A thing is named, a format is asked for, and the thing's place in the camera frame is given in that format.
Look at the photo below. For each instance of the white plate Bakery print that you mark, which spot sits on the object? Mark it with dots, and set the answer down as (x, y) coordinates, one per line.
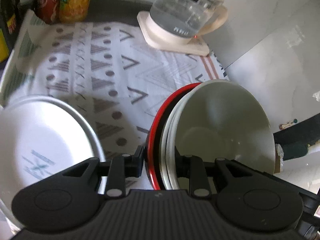
(41, 136)

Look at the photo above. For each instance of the cardboard boxes on floor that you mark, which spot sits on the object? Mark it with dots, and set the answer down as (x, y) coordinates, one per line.
(279, 161)

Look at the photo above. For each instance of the dark green sofa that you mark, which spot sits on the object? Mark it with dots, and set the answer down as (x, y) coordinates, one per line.
(295, 140)

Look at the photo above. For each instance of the orange juice bottle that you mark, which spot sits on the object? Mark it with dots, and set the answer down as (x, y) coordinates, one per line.
(75, 0)

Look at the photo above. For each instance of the red bowl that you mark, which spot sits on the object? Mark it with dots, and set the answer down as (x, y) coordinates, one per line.
(153, 141)

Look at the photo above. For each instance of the large cream ceramic bowl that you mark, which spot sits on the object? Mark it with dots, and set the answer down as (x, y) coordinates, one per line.
(220, 119)

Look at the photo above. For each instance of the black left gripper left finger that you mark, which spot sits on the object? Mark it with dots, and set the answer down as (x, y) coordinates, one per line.
(121, 167)

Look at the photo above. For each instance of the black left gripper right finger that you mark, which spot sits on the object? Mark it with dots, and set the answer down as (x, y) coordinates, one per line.
(193, 168)

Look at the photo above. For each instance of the dark soy sauce jug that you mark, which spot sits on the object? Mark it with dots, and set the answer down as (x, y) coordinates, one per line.
(10, 25)

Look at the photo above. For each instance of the glass electric kettle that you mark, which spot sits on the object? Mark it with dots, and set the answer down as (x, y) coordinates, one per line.
(187, 18)

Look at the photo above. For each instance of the cream kettle base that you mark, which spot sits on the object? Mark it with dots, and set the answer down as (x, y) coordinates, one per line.
(158, 38)

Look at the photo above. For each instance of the white ribbed small bowl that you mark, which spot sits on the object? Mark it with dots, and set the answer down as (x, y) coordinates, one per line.
(164, 145)

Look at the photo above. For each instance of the patterned white table cloth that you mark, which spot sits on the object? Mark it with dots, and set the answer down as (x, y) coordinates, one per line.
(105, 71)

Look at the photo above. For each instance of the black gripper DAS label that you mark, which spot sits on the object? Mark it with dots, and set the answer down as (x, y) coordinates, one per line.
(259, 206)

